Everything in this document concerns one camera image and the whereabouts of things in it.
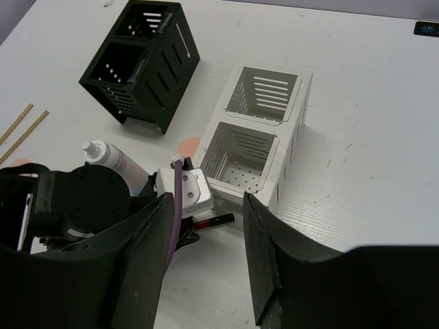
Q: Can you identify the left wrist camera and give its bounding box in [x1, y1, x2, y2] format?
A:
[155, 157, 214, 219]

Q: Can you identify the right blue table sticker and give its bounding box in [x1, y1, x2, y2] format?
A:
[414, 21, 439, 38]

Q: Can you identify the white slotted organizer box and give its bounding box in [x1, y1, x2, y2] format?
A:
[193, 62, 313, 213]

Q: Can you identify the white lotion bottle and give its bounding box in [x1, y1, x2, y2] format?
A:
[81, 140, 149, 196]

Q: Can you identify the peach makeup sponge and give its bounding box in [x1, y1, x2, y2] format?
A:
[11, 158, 30, 167]
[177, 137, 200, 158]

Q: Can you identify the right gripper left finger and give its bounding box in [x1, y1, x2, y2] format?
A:
[1, 193, 174, 328]

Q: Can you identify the right peach makeup sponge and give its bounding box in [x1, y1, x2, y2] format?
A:
[177, 137, 200, 158]

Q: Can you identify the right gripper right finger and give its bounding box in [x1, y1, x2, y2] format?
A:
[243, 193, 438, 328]

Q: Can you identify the red lip gloss tube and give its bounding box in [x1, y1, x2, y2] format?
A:
[194, 213, 235, 230]

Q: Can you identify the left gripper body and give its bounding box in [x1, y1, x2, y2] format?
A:
[139, 174, 200, 251]

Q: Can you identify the wooden stick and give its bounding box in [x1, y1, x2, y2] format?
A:
[0, 103, 34, 145]
[0, 111, 50, 165]

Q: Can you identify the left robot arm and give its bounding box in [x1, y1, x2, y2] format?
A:
[1, 162, 158, 254]

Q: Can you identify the left peach makeup sponge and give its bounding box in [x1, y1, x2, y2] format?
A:
[11, 158, 30, 167]

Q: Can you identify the black slotted organizer box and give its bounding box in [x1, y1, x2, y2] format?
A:
[79, 1, 200, 132]

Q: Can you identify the right wooden stick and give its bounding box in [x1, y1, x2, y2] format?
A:
[0, 111, 50, 165]

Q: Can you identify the left wooden stick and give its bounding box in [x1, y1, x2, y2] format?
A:
[0, 103, 34, 145]

